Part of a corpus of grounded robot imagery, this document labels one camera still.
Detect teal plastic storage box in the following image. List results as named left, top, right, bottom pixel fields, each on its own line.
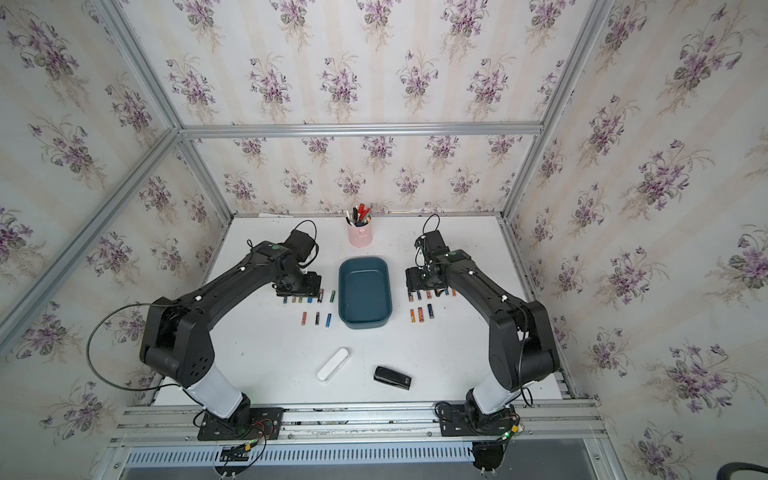
left=338, top=256, right=393, bottom=330

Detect white rectangular case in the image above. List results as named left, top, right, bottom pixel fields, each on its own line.
left=316, top=347, right=350, bottom=383

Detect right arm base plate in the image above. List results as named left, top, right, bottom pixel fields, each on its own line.
left=433, top=401, right=521, bottom=440

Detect aluminium front rail frame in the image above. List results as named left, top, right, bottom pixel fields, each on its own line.
left=94, top=400, right=626, bottom=479

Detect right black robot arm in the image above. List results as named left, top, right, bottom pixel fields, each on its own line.
left=406, top=230, right=561, bottom=416

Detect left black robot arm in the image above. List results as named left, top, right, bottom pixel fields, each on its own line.
left=139, top=229, right=321, bottom=425

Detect black stapler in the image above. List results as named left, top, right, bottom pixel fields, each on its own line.
left=373, top=366, right=412, bottom=390

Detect pens in cup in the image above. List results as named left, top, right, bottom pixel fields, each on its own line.
left=346, top=203, right=371, bottom=228

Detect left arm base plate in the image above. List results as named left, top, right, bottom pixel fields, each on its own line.
left=193, top=407, right=285, bottom=442

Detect pink pen cup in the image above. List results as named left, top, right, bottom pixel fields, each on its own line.
left=347, top=221, right=373, bottom=248

